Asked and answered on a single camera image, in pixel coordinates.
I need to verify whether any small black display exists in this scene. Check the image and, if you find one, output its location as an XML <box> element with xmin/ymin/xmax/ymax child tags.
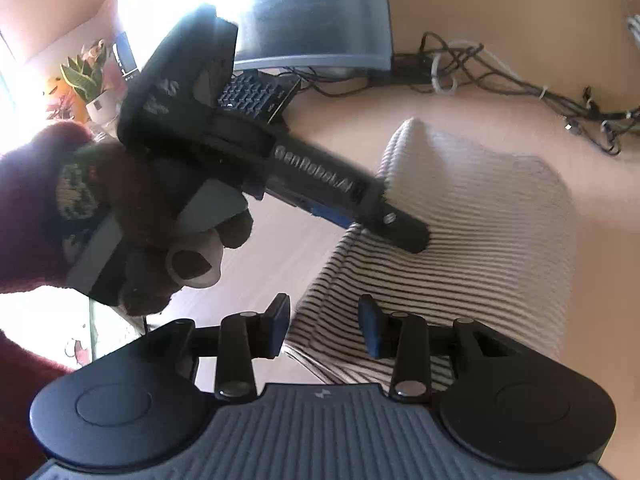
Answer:
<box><xmin>112</xmin><ymin>31</ymin><xmax>142</xmax><ymax>82</ymax></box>

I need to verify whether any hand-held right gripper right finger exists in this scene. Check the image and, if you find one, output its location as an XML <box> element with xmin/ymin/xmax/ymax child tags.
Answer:
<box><xmin>359</xmin><ymin>296</ymin><xmax>506</xmax><ymax>403</ymax></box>

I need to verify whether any black curved monitor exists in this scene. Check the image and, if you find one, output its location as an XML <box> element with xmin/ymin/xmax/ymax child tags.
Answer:
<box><xmin>112</xmin><ymin>0</ymin><xmax>394</xmax><ymax>75</ymax></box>

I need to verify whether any black keyboard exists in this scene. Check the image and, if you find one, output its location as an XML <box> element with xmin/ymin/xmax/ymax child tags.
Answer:
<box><xmin>218</xmin><ymin>71</ymin><xmax>302</xmax><ymax>122</ymax></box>

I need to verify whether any person's left hand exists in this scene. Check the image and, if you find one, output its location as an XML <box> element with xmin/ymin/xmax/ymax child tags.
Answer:
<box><xmin>56</xmin><ymin>141</ymin><xmax>254</xmax><ymax>317</ymax></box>

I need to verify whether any white cartoon print cloth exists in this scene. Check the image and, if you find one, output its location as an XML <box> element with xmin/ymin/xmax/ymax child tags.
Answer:
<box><xmin>60</xmin><ymin>300</ymin><xmax>147</xmax><ymax>368</ymax></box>

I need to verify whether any black cable bundle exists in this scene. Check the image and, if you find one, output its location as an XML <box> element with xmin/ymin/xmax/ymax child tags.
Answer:
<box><xmin>392</xmin><ymin>31</ymin><xmax>640</xmax><ymax>157</ymax></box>

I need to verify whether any striped white black garment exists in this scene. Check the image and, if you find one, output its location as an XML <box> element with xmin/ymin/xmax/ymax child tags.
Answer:
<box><xmin>282</xmin><ymin>117</ymin><xmax>578</xmax><ymax>396</ymax></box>

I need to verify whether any black cable with plug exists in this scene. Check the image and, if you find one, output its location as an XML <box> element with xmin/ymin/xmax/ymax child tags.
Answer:
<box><xmin>562</xmin><ymin>115</ymin><xmax>623</xmax><ymax>157</ymax></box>

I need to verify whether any black monitor stand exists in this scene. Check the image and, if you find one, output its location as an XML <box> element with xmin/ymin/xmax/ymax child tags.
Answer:
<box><xmin>300</xmin><ymin>54</ymin><xmax>432</xmax><ymax>87</ymax></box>

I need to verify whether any potted green plant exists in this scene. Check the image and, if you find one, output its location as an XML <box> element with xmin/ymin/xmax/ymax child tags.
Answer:
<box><xmin>60</xmin><ymin>39</ymin><xmax>123</xmax><ymax>124</ymax></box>

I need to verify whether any thin white cable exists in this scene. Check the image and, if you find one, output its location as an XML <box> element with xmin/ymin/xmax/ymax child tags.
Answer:
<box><xmin>430</xmin><ymin>39</ymin><xmax>501</xmax><ymax>95</ymax></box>

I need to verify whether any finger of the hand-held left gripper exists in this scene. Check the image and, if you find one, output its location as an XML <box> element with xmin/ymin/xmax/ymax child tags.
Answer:
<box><xmin>295</xmin><ymin>198</ymin><xmax>364</xmax><ymax>230</ymax></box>
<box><xmin>357</xmin><ymin>180</ymin><xmax>432</xmax><ymax>254</ymax></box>

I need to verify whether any person's red sweater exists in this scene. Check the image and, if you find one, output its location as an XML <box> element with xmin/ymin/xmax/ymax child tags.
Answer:
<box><xmin>0</xmin><ymin>329</ymin><xmax>81</xmax><ymax>480</ymax></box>

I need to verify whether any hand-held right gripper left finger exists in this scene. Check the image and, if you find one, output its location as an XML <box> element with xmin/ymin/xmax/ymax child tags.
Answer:
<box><xmin>150</xmin><ymin>294</ymin><xmax>292</xmax><ymax>402</ymax></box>

